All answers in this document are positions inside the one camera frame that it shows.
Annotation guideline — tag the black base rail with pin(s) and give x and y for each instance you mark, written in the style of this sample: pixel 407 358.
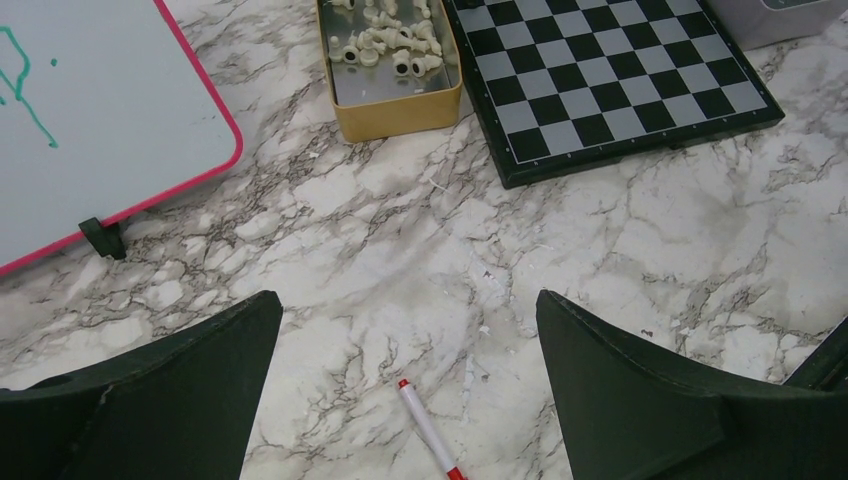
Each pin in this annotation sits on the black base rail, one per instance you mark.
pixel 825 369

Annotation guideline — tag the pile of white chess pieces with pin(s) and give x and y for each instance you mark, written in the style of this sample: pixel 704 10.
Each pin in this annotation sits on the pile of white chess pieces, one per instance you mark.
pixel 377 32

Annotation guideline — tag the black and silver chessboard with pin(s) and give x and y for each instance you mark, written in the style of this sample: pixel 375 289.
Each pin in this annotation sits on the black and silver chessboard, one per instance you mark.
pixel 562 86

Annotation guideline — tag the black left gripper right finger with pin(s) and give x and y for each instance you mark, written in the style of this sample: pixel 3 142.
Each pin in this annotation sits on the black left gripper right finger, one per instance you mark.
pixel 630 409

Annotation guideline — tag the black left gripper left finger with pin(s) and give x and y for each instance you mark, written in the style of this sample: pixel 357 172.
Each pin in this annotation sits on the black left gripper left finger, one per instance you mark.
pixel 181 407

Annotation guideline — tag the pink framed whiteboard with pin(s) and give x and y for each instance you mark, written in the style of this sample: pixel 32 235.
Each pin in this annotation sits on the pink framed whiteboard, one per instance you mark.
pixel 105 111

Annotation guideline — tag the pink tin tray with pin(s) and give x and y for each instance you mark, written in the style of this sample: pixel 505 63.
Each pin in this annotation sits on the pink tin tray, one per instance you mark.
pixel 757 23

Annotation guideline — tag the white and red marker pen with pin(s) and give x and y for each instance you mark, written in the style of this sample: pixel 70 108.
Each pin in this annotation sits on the white and red marker pen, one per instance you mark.
pixel 428 431

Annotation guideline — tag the gold tin tray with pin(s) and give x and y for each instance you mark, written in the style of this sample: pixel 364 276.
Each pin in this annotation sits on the gold tin tray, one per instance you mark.
pixel 372 103

